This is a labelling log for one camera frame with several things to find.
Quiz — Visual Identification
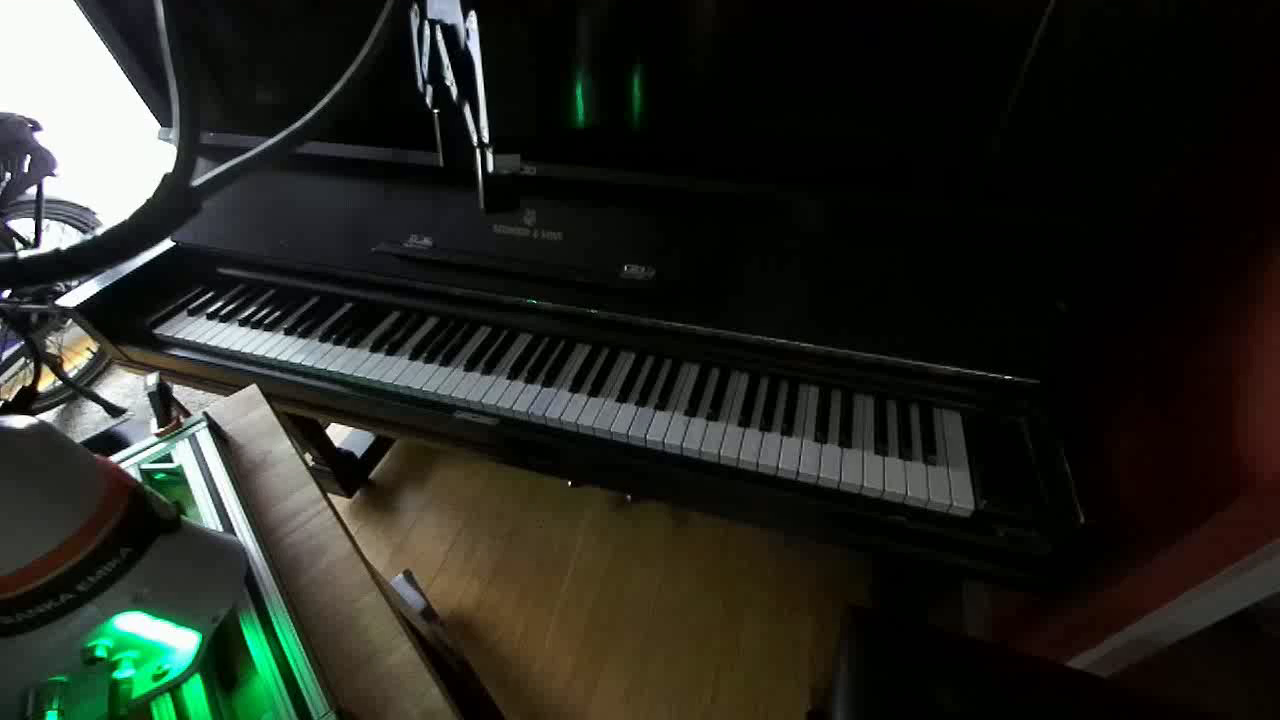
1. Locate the black piano bench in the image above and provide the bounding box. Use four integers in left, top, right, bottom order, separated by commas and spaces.
807, 606, 1207, 720

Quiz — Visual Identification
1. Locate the white robot base green light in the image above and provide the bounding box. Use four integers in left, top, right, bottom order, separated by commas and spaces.
0, 415, 247, 720

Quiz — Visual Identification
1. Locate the black cable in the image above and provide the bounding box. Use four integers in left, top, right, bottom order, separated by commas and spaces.
0, 0, 404, 292

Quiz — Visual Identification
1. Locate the black upright piano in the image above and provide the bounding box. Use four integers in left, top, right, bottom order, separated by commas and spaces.
81, 0, 1280, 585

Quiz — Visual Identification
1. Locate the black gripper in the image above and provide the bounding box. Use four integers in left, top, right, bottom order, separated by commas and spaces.
474, 147, 532, 210

